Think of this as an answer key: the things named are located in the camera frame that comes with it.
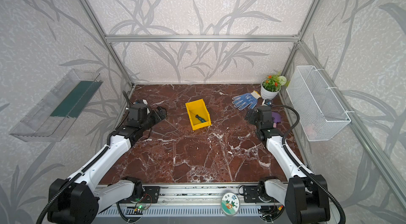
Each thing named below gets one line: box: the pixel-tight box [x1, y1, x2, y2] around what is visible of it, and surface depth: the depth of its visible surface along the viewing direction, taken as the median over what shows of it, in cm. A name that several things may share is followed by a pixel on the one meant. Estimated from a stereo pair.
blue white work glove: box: [232, 90, 262, 111], surface depth 114 cm
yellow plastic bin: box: [185, 98, 212, 132], surface depth 102 cm
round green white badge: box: [220, 192, 241, 217], surface depth 65 cm
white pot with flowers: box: [260, 75, 288, 100], surface depth 104 cm
